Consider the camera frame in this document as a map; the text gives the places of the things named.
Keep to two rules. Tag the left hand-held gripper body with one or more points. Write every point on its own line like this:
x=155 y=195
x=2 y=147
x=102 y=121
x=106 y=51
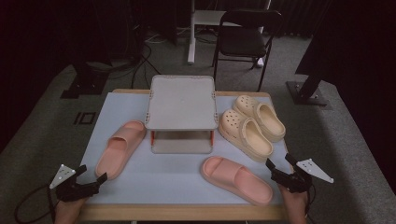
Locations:
x=73 y=189

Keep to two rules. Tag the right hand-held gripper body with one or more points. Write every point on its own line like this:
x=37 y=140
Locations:
x=292 y=182

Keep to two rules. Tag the pink slide sandal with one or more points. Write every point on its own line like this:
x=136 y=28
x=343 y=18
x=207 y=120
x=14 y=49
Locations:
x=120 y=149
x=236 y=179

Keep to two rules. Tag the cream clog shoe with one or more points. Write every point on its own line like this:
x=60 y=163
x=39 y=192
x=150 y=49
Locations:
x=264 y=118
x=246 y=135

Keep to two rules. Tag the grey two-tier shoe rack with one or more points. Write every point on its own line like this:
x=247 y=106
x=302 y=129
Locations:
x=182 y=102

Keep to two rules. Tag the person's left hand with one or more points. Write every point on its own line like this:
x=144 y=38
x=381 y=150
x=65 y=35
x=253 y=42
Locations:
x=68 y=211

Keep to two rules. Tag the person's right hand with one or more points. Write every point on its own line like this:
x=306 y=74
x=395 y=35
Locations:
x=295 y=207

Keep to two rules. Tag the black stand with bolted base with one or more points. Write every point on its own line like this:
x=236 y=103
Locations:
x=306 y=93

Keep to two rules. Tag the light blue table mat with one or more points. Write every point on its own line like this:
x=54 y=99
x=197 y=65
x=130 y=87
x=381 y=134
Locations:
x=174 y=177

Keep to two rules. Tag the black stand base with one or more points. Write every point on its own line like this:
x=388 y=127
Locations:
x=85 y=84

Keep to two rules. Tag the wooden table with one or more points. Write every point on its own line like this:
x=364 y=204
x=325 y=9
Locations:
x=186 y=213

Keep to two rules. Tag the black folding chair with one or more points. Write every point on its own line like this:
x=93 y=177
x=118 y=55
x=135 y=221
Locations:
x=243 y=40

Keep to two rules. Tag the white desk frame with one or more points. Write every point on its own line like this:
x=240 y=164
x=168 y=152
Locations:
x=192 y=37

